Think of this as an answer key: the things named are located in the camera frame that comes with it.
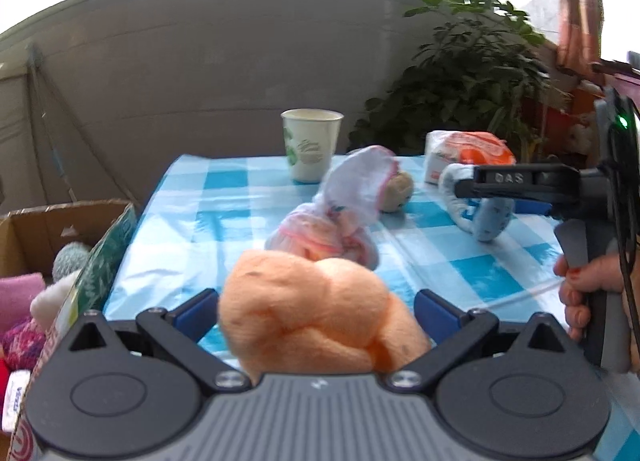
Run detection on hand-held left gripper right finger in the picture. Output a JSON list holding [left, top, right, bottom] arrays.
[[390, 289, 571, 394]]

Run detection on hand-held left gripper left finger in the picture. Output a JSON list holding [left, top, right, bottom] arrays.
[[65, 289, 251, 394]]

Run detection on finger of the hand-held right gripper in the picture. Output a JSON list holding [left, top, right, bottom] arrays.
[[455, 164, 581, 202], [512, 200, 557, 216]]

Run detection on light blue fluffy earmuffs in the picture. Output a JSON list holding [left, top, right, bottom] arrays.
[[439, 162, 515, 243]]

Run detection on orange plush sock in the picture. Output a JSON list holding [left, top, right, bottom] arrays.
[[218, 249, 432, 384]]

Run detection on cardboard box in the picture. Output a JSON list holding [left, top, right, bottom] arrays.
[[0, 198, 137, 461]]

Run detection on pink fluffy sock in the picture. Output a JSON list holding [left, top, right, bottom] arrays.
[[0, 272, 47, 337]]

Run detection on person's right hand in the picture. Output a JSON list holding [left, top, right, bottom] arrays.
[[554, 247, 640, 372]]

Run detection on orange white tissue pack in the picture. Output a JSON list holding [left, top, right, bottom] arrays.
[[424, 130, 516, 185]]

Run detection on small white plastic bag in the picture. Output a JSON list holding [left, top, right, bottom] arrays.
[[570, 124, 593, 154]]

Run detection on red flower pot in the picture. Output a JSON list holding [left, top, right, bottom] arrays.
[[522, 91, 601, 162]]

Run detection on beige fluffy scrunchie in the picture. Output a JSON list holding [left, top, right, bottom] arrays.
[[377, 171, 415, 213]]

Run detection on large leafy green plant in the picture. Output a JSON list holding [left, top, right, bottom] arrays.
[[347, 0, 571, 162]]

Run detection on white pink baby socks bundle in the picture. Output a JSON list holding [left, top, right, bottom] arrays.
[[264, 145, 401, 272]]

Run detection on blue checkered tablecloth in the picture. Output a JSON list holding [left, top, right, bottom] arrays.
[[102, 154, 640, 461]]

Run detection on magenta knit hat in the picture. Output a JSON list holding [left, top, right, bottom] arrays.
[[0, 318, 48, 372]]

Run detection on orange curtain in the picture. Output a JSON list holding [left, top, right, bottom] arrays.
[[547, 0, 606, 74]]

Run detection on red cloth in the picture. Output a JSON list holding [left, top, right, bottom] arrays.
[[0, 358, 16, 407]]

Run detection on white paper cup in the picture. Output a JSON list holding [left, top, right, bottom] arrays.
[[280, 108, 345, 184]]

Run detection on thin white cord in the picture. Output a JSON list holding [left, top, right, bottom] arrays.
[[467, 277, 566, 316]]

